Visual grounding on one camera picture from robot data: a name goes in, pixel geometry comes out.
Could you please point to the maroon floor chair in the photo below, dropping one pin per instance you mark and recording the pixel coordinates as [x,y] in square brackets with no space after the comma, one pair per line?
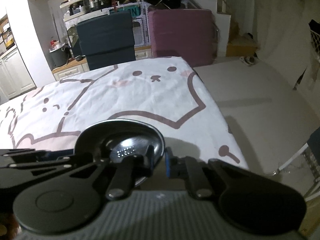
[187,33]

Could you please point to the small round steel bowl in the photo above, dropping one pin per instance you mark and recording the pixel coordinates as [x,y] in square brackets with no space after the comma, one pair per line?
[112,140]

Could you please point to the white tiered rack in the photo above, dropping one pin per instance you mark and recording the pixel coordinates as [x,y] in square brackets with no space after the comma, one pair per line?
[73,9]

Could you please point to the bear print tablecloth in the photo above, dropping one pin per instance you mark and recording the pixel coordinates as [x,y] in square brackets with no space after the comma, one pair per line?
[164,92]

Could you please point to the dark blue floor chair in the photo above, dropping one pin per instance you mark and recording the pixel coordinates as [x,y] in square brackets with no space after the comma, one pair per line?
[108,37]

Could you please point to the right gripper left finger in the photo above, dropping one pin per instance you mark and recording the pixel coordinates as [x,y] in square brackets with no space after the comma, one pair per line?
[128,171]

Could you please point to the person left hand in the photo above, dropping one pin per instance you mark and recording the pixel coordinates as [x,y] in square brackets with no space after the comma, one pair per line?
[3,230]

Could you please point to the white kitchen cabinets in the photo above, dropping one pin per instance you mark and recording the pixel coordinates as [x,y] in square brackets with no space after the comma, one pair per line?
[15,78]

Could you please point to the slippers on floor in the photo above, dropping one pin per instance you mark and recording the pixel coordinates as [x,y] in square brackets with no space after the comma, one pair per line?
[248,60]

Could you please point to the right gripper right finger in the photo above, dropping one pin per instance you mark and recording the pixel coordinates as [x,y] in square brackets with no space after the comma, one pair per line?
[190,171]

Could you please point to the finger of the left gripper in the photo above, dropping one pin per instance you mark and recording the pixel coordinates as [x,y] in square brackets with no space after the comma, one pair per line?
[27,167]
[36,154]

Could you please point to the grey trash bin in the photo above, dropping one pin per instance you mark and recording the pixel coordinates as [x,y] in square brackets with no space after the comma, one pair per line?
[60,56]

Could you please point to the staircase with railing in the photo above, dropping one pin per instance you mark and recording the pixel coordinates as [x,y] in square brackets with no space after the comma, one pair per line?
[234,20]

